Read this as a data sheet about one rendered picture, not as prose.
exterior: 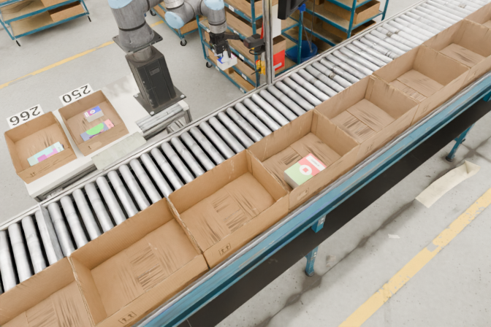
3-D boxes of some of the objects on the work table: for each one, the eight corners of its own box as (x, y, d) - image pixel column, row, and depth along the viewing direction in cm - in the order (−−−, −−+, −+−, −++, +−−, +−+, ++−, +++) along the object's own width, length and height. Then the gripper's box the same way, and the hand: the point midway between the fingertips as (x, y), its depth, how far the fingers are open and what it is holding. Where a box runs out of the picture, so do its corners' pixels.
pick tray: (107, 100, 219) (101, 88, 211) (130, 133, 198) (123, 121, 190) (64, 120, 209) (56, 109, 202) (84, 157, 188) (76, 146, 181)
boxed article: (104, 115, 209) (101, 110, 205) (89, 122, 205) (85, 117, 202) (101, 111, 212) (98, 106, 208) (86, 118, 209) (82, 113, 205)
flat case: (80, 136, 197) (79, 134, 195) (109, 120, 204) (109, 118, 202) (89, 149, 189) (88, 147, 188) (119, 132, 196) (118, 130, 195)
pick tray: (59, 121, 209) (51, 109, 202) (77, 158, 188) (69, 147, 180) (13, 143, 200) (2, 132, 192) (26, 185, 179) (15, 174, 171)
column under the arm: (133, 96, 219) (114, 55, 194) (166, 79, 229) (153, 36, 203) (151, 117, 205) (133, 74, 180) (186, 97, 214) (174, 54, 189)
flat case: (28, 160, 187) (26, 158, 186) (60, 142, 195) (58, 141, 193) (35, 174, 180) (33, 173, 179) (69, 155, 187) (67, 153, 186)
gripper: (204, 28, 173) (210, 61, 189) (216, 38, 166) (222, 72, 182) (218, 22, 175) (223, 55, 192) (230, 31, 168) (234, 66, 185)
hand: (226, 60), depth 187 cm, fingers closed on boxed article, 6 cm apart
